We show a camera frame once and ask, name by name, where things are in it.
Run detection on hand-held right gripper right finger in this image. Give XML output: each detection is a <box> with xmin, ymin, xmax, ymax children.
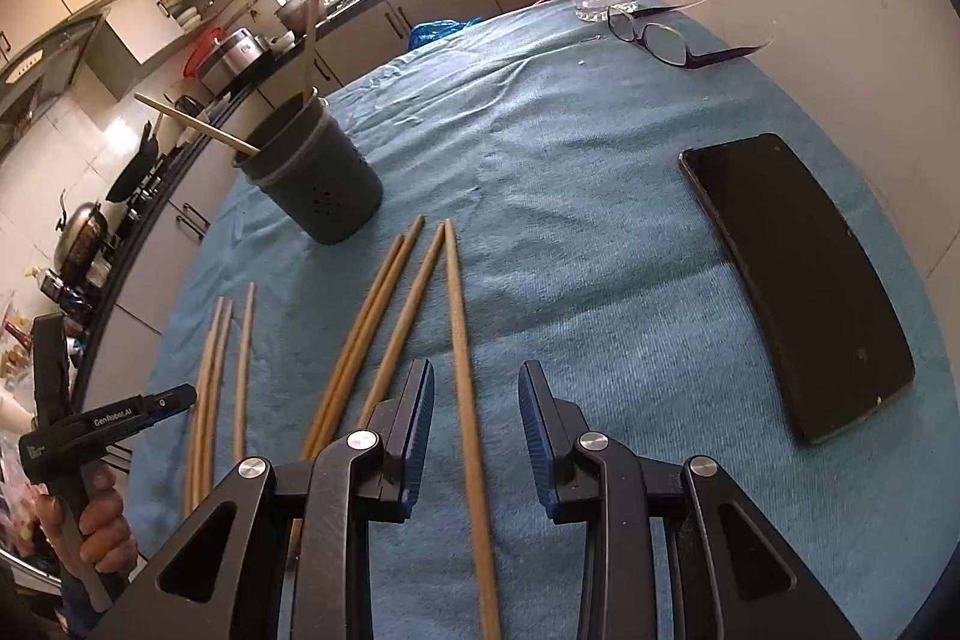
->
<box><xmin>517</xmin><ymin>360</ymin><xmax>863</xmax><ymax>640</ymax></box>

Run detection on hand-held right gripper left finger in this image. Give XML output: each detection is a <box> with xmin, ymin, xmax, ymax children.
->
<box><xmin>90</xmin><ymin>359</ymin><xmax>436</xmax><ymax>640</ymax></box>

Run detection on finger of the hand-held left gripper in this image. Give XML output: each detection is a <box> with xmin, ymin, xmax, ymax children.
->
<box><xmin>141</xmin><ymin>383</ymin><xmax>199</xmax><ymax>423</ymax></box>

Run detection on dark grey utensil holder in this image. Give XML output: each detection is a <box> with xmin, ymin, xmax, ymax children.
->
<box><xmin>232</xmin><ymin>89</ymin><xmax>385</xmax><ymax>246</ymax></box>

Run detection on person's left hand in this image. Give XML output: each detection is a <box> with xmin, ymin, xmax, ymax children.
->
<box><xmin>34</xmin><ymin>464</ymin><xmax>137</xmax><ymax>573</ymax></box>

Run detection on dark metal kettle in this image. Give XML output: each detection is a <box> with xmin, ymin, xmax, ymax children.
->
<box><xmin>52</xmin><ymin>190</ymin><xmax>110</xmax><ymax>285</ymax></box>

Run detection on blue towel tablecloth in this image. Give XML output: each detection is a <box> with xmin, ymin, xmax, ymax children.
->
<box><xmin>124</xmin><ymin>0</ymin><xmax>953</xmax><ymax>640</ymax></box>

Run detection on black wok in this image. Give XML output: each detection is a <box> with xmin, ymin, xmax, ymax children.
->
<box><xmin>105</xmin><ymin>119</ymin><xmax>162</xmax><ymax>202</ymax></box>

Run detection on black smartphone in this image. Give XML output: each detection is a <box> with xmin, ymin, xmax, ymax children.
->
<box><xmin>679</xmin><ymin>133</ymin><xmax>917</xmax><ymax>446</ymax></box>

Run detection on range hood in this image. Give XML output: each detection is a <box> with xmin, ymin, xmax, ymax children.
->
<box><xmin>0</xmin><ymin>10</ymin><xmax>110</xmax><ymax>116</ymax></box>

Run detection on steel rice cooker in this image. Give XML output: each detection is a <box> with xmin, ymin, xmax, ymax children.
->
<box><xmin>214</xmin><ymin>26</ymin><xmax>265</xmax><ymax>86</ymax></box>

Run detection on blue plastic bag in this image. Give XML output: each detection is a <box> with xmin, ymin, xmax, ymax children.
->
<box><xmin>407</xmin><ymin>16</ymin><xmax>488</xmax><ymax>52</ymax></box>

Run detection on dark cooking pot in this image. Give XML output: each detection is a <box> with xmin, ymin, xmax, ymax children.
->
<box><xmin>275</xmin><ymin>0</ymin><xmax>323</xmax><ymax>37</ymax></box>

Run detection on purple eyeglasses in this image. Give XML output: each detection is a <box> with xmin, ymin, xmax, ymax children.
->
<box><xmin>606</xmin><ymin>2</ymin><xmax>781</xmax><ymax>71</ymax></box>

